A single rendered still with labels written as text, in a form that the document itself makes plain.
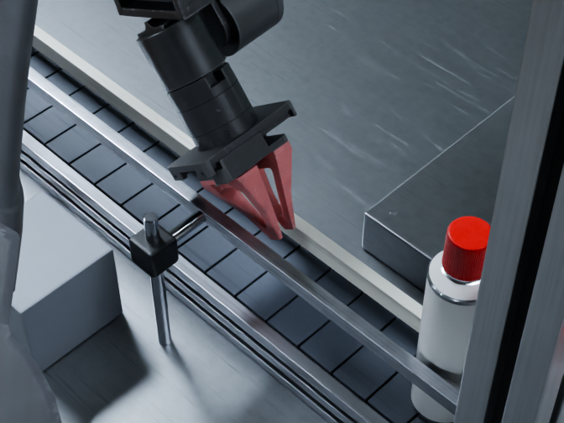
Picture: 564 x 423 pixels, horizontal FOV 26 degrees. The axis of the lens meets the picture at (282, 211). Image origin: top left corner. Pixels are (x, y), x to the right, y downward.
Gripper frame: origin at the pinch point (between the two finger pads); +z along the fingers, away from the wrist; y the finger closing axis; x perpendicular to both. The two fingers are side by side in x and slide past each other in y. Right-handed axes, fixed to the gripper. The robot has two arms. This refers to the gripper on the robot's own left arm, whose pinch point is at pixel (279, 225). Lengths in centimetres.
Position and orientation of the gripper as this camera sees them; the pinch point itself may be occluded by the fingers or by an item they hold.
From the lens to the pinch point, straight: 104.1
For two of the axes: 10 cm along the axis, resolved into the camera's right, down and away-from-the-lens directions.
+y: 7.0, -5.4, 4.7
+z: 4.6, 8.4, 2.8
